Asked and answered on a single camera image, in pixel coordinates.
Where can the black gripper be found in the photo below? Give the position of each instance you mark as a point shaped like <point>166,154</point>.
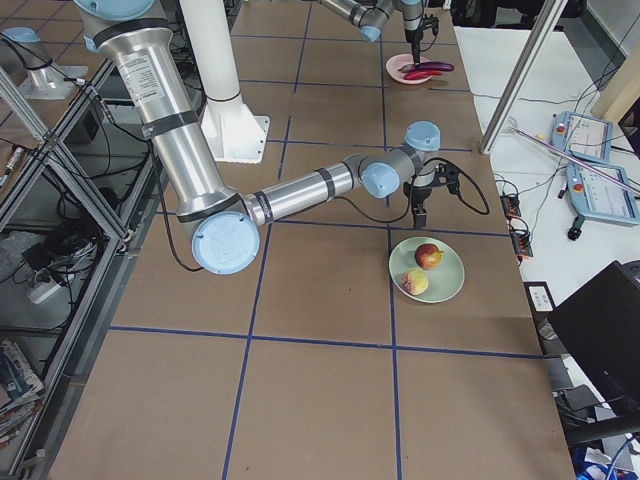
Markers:
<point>419,195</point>
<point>414,37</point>

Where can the purple eggplant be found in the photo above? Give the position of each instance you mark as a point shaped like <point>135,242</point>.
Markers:
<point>429,65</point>

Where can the red chili pepper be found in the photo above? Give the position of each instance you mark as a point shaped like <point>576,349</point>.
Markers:
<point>420,75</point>

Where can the red yellow pomegranate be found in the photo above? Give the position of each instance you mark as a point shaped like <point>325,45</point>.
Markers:
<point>428,256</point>

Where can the yellow green peach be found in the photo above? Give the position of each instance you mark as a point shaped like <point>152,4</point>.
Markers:
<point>414,281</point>

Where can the green plate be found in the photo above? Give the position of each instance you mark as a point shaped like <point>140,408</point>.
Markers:
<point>445,281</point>

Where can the orange circuit board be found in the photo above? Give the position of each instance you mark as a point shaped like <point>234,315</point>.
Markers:
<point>518,228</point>

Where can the reacher grabber stick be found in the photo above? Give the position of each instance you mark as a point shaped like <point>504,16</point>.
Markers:
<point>585,165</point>

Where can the near blue teach pendant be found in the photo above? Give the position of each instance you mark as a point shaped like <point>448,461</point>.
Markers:
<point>597,198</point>

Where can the blue teach pendant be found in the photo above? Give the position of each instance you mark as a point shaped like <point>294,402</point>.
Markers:
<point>597,198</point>
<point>582,136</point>

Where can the far blue teach pendant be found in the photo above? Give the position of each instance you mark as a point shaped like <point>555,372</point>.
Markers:
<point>582,136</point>

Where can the black monitor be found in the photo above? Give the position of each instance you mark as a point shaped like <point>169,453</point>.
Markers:
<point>599,327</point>

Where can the stack of books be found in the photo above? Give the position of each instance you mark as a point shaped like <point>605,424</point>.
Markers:
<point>21,389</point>

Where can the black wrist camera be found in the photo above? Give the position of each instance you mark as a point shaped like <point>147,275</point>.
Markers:
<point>447,175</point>
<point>430,23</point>

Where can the aluminium frame post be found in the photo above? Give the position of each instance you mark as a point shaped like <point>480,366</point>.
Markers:
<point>550,13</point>

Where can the white camera post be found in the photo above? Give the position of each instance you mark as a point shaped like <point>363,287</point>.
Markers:
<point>234,134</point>

